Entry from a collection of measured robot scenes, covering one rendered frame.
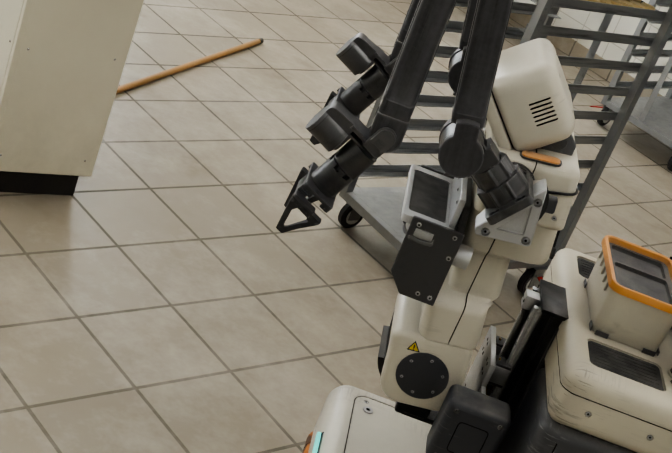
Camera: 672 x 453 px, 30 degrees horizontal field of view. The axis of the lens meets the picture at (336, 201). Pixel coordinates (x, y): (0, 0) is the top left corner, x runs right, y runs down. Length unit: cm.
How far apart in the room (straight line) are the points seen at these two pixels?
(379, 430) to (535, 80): 98
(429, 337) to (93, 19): 160
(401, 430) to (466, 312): 56
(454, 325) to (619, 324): 31
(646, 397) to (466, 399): 34
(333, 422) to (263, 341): 74
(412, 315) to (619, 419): 46
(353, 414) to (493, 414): 53
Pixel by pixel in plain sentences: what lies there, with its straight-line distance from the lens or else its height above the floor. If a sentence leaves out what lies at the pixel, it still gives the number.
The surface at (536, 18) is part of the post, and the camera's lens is 364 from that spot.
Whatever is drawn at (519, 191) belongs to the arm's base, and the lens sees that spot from 215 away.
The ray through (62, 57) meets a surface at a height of 47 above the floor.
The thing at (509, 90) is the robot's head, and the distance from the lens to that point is 223.
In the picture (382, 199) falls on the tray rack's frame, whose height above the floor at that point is 15.
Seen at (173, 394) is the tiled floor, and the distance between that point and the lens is 320.
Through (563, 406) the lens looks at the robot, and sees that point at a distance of 232.
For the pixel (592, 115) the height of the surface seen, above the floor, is 69.
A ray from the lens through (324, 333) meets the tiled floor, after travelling 366.
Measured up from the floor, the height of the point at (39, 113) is 29.
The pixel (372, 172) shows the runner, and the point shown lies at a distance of 421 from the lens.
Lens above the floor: 184
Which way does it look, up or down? 24 degrees down
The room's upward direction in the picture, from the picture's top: 22 degrees clockwise
